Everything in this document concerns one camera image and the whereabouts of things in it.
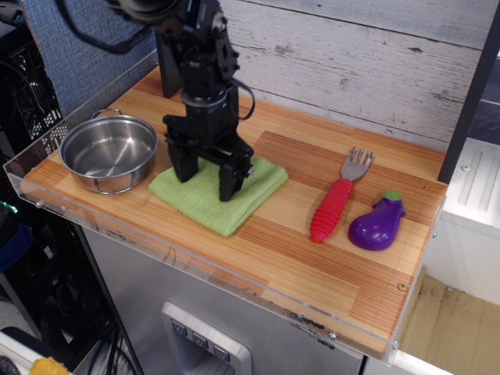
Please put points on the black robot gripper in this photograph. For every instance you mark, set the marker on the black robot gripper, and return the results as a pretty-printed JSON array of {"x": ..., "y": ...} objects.
[{"x": 210, "y": 130}]

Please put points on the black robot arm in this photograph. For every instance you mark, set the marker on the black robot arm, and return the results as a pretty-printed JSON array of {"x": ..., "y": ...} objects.
[{"x": 196, "y": 33}]

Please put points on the stainless steel pot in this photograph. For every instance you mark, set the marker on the stainless steel pot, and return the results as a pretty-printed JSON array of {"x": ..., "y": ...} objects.
[{"x": 110, "y": 154}]

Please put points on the silver toy fridge cabinet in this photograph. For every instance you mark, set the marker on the silver toy fridge cabinet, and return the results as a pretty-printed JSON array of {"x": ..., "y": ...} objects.
[{"x": 182, "y": 313}]

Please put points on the blue fabric panel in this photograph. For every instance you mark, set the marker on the blue fabric panel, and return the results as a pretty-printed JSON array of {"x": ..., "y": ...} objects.
[{"x": 78, "y": 70}]

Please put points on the purple toy eggplant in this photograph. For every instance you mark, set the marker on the purple toy eggplant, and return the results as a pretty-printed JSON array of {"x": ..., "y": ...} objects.
[{"x": 378, "y": 229}]

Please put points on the clear acrylic table guard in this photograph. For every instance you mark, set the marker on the clear acrylic table guard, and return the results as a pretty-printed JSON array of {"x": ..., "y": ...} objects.
[{"x": 316, "y": 280}]

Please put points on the black plastic crate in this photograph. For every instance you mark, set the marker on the black plastic crate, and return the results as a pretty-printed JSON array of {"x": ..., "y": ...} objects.
[{"x": 32, "y": 92}]

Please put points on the white appliance at right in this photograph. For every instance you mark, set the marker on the white appliance at right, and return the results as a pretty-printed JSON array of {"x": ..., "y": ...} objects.
[{"x": 463, "y": 251}]

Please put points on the red handled toy fork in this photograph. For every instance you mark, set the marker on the red handled toy fork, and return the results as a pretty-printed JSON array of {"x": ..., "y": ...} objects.
[{"x": 328, "y": 213}]

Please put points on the dark vertical post left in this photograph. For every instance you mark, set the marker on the dark vertical post left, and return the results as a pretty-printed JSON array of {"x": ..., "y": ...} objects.
[{"x": 168, "y": 57}]

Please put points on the dark vertical post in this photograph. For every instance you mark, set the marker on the dark vertical post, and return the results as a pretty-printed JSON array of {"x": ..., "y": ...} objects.
[
  {"x": 478, "y": 84},
  {"x": 168, "y": 57}
]

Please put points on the dark vertical post right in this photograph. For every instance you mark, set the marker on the dark vertical post right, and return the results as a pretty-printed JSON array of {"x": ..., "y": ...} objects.
[{"x": 478, "y": 84}]

